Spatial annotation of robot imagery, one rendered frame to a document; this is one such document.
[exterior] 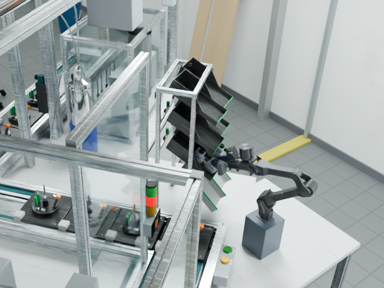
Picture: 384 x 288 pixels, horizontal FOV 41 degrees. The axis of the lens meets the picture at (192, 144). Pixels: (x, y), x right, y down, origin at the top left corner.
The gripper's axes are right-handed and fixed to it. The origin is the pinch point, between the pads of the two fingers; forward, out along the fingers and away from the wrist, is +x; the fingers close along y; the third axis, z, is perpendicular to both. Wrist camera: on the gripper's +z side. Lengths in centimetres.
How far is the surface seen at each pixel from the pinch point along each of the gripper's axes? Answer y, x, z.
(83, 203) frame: 108, -22, 37
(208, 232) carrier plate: 15.2, 1.3, -32.9
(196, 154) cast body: 3.4, 11.1, 3.8
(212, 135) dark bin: -3.8, 5.6, 11.4
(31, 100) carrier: -21, 161, 13
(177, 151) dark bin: 9.2, 18.6, 6.7
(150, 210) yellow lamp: 51, 5, -1
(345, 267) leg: -34, -51, -70
